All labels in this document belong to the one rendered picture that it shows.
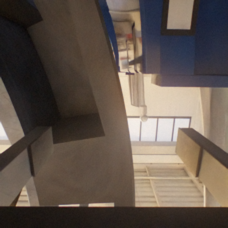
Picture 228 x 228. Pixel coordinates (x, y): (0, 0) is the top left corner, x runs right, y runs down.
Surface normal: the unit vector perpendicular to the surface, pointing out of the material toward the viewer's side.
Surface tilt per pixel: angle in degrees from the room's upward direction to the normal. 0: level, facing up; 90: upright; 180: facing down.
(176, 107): 90
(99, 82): 90
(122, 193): 90
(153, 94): 90
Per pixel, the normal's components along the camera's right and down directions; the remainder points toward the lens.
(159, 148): 0.00, 0.26
